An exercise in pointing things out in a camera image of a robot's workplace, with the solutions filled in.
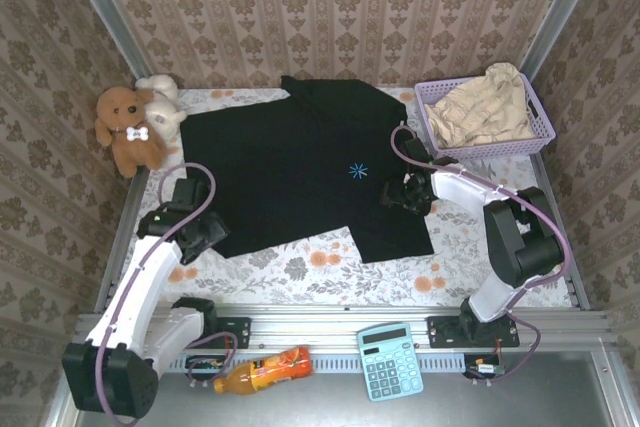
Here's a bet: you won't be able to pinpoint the black t-shirt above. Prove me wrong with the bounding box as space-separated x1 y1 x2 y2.
178 75 435 264

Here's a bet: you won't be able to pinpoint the purple plastic basket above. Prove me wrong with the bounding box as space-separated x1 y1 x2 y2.
413 72 557 161

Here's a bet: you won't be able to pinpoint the beige shorts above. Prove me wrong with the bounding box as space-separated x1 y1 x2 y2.
424 62 537 149

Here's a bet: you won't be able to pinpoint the floral tablecloth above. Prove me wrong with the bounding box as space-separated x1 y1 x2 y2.
113 86 574 308

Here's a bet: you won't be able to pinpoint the white plush toy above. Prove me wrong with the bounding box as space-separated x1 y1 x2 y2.
134 74 189 139

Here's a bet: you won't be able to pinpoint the brown plush dog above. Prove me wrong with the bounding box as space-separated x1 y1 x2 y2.
94 86 171 179

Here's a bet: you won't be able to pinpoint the orange juice bottle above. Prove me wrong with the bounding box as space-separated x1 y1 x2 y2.
213 345 314 396

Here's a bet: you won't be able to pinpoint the teal calculator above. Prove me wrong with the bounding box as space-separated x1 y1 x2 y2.
356 322 425 402

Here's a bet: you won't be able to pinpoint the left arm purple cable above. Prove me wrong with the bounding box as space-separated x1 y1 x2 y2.
94 162 239 426

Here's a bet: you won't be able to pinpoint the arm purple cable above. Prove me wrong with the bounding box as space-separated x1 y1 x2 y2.
389 122 574 387
94 162 239 426

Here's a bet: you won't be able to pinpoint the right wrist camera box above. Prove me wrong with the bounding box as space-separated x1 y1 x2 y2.
402 136 432 164

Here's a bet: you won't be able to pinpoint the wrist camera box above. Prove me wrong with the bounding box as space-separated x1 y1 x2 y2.
171 177 212 213
402 136 432 164

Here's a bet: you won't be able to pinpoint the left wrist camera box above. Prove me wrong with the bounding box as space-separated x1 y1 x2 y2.
171 177 212 213

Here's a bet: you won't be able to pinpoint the aluminium side rail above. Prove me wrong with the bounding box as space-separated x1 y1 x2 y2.
529 151 591 311
94 166 151 313

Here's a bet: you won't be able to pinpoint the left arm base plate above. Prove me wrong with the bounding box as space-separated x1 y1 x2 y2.
189 315 251 350

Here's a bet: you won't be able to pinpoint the aluminium front frame rail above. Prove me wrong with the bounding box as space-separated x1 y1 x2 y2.
74 304 614 348

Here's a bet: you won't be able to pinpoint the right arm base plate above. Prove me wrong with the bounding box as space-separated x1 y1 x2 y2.
426 315 520 349

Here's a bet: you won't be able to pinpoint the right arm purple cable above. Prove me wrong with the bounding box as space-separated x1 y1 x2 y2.
389 122 574 387

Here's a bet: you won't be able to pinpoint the slotted grey cable duct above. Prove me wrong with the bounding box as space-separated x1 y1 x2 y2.
167 352 501 374

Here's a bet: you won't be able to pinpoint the aluminium frame post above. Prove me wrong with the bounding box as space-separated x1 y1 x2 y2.
512 0 609 98
57 0 154 79

